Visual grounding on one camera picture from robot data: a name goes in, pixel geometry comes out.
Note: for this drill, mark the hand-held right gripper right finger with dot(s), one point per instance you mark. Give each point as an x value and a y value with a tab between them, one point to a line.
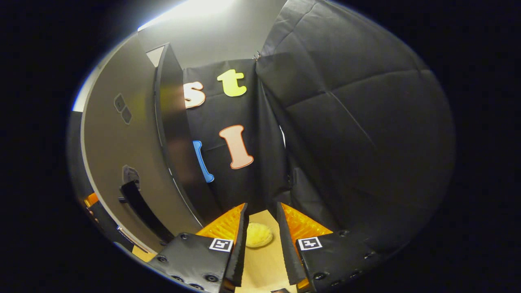
289	252

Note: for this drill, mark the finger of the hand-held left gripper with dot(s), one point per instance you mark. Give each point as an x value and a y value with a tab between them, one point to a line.
91	199

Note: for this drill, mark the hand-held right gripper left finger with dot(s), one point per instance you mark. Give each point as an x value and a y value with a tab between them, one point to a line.
240	252

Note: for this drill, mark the grey shoe cabinet door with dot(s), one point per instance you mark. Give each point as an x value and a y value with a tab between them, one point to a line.
122	154

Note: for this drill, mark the yellow sponge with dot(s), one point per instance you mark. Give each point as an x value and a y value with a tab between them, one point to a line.
259	236

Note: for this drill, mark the black backdrop cloth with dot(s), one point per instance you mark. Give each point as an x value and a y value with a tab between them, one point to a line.
366	142

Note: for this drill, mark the small metal clip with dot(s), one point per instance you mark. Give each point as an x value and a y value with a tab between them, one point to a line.
257	55

